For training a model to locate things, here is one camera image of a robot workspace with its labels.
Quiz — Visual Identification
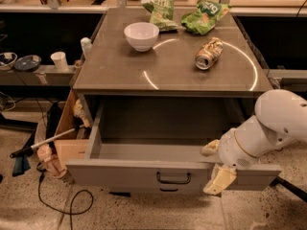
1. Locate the green chip bag left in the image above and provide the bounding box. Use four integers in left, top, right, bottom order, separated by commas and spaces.
141, 0, 178, 32

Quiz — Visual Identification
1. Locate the grey top drawer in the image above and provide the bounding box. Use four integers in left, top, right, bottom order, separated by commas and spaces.
65, 97, 283, 196

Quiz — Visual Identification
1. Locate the green chip bag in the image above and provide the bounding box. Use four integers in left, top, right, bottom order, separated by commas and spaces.
141, 0, 178, 32
181, 0, 231, 35

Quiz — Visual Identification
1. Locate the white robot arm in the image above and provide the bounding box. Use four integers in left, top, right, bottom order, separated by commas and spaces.
201, 89, 307, 196

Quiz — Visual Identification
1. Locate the grey drawer cabinet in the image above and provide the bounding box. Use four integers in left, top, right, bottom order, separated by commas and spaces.
72, 5, 273, 197

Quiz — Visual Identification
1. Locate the green chip bag right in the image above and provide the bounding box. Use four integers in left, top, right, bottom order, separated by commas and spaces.
181, 0, 231, 35

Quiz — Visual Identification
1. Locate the dark blue plate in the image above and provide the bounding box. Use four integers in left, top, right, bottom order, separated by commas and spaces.
14, 55, 41, 72

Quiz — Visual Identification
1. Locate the black floor cable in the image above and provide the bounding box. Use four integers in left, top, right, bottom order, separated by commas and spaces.
36, 171, 95, 230

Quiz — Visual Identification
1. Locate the white plastic bottle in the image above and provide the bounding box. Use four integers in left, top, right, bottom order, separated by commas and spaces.
81, 37, 92, 58

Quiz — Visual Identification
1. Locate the small patterned bowl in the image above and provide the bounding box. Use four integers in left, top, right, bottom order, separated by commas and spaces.
0, 52, 17, 71

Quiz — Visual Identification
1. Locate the crushed gold soda can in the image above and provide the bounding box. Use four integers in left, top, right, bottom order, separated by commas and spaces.
195, 37, 224, 70

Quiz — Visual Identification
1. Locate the blue cloth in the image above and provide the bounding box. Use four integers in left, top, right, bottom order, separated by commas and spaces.
12, 155, 31, 177

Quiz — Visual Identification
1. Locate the white paper cup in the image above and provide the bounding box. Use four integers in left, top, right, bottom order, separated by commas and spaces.
51, 52, 69, 72

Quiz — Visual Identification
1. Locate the cardboard box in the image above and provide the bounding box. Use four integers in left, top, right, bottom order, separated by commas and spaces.
55, 90, 91, 170

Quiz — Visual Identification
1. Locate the white bowl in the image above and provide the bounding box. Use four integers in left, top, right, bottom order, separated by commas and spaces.
124, 22, 159, 52

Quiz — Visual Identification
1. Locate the white rod with black handle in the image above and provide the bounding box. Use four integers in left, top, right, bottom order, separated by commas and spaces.
10, 125, 85, 158

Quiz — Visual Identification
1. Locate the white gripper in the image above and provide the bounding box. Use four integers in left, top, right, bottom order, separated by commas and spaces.
201, 128, 258, 196

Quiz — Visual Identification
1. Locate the black chair leg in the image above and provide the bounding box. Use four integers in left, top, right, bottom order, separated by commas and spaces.
271, 176, 307, 202

